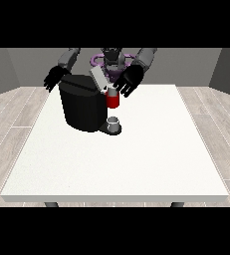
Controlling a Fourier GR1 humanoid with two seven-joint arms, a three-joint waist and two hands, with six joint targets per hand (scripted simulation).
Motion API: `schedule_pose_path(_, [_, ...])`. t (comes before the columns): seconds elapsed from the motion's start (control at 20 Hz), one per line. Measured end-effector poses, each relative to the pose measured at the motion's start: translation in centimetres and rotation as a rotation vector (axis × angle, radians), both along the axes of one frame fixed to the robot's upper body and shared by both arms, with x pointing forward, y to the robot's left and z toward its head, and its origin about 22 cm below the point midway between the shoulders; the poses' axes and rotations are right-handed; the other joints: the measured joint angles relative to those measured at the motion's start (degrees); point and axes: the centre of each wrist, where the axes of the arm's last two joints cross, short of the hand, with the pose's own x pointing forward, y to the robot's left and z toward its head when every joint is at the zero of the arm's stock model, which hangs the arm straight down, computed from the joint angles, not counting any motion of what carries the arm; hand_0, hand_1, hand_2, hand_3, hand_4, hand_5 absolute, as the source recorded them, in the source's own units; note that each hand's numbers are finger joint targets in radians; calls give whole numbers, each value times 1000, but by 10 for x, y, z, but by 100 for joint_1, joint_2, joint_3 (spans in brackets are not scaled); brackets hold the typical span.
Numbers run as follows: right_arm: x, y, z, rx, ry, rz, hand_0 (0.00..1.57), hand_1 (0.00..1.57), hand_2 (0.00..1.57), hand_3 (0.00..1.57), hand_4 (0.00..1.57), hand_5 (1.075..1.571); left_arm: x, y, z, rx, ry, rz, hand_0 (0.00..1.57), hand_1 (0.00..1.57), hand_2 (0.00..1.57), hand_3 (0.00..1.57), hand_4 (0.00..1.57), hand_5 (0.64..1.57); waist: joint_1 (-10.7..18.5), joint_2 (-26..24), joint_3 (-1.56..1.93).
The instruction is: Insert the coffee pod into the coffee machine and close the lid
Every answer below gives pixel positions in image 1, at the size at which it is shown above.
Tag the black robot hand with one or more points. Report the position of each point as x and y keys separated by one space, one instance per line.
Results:
x=131 y=78
x=56 y=75

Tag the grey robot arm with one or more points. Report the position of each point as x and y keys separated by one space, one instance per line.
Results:
x=67 y=58
x=145 y=57

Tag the red pod holder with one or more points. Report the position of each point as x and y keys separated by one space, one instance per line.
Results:
x=113 y=100

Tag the pale grey machine lid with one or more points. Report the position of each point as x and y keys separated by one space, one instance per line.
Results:
x=99 y=78

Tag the black coffee machine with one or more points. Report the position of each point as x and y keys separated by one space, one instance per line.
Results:
x=81 y=106

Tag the grey robot trunk purple rings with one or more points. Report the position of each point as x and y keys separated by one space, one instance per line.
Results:
x=111 y=59

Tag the small grey cup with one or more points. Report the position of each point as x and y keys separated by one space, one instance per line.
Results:
x=113 y=124

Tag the dark table leg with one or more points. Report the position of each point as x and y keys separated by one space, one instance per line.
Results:
x=51 y=204

